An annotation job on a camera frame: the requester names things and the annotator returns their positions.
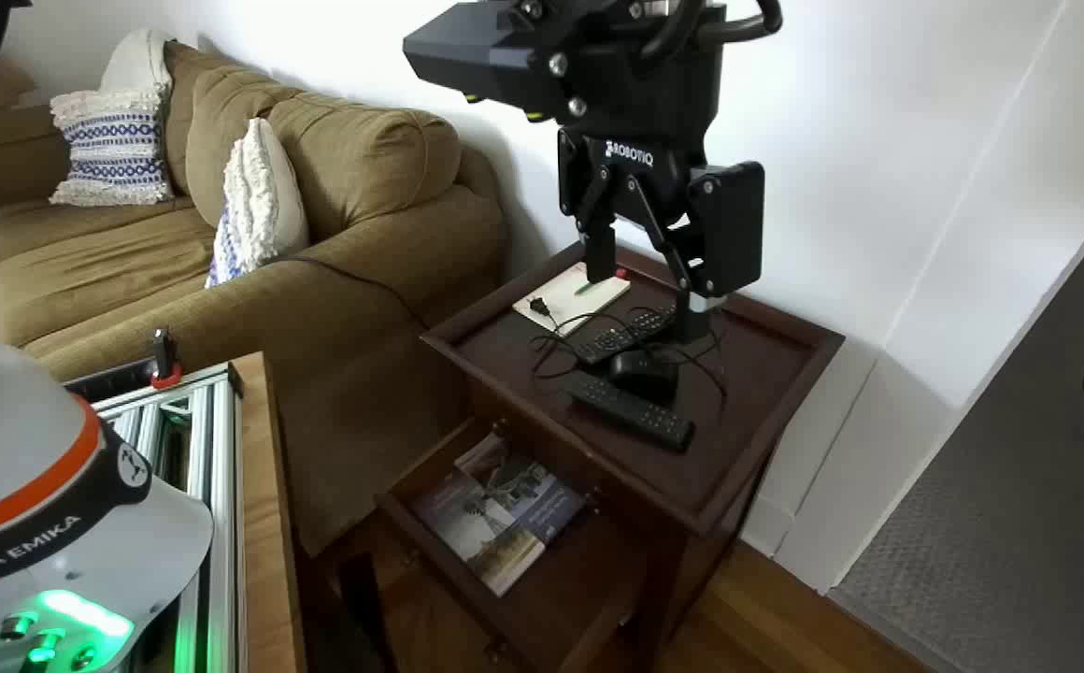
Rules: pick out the olive brown sofa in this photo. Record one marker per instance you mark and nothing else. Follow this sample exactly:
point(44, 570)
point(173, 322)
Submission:
point(402, 229)

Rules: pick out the long black remote control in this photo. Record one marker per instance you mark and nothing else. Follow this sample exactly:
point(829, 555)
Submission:
point(641, 418)

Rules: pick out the white notepad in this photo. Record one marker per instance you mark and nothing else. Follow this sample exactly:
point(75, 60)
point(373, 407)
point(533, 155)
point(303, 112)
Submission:
point(566, 300)

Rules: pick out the black rounded charger device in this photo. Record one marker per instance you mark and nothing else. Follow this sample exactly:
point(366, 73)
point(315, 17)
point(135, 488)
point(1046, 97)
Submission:
point(645, 376)

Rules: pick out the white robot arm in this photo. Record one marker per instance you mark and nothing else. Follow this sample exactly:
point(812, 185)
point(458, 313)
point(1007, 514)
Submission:
point(501, 50)

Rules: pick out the blue patterned white pillow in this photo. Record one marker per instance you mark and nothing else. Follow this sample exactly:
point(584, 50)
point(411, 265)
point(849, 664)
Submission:
point(113, 149)

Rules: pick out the white blanket on sofa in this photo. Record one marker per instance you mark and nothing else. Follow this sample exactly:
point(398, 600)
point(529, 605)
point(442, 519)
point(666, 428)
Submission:
point(149, 60)

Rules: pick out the magazines in open drawer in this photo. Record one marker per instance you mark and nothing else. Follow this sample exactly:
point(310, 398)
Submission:
point(500, 509)

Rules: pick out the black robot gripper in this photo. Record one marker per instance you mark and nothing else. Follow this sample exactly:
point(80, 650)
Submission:
point(631, 149)

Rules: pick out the dark wooden side table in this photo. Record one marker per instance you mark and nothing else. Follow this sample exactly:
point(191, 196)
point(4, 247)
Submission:
point(619, 580)

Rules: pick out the black remote with coloured buttons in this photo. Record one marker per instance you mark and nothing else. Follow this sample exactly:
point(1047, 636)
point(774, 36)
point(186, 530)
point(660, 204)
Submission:
point(614, 336)

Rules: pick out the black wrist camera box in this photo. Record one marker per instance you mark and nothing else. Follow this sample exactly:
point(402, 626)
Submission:
point(728, 209)

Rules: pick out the aluminium frame wooden bench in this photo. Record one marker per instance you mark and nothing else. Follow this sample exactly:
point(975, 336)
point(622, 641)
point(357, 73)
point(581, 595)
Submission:
point(211, 436)

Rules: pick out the white robot base orange band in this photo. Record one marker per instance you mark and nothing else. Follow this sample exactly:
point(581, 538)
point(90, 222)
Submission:
point(90, 539)

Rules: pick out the white fringed throw pillow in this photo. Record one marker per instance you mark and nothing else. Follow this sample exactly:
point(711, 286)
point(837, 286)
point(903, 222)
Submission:
point(262, 209)

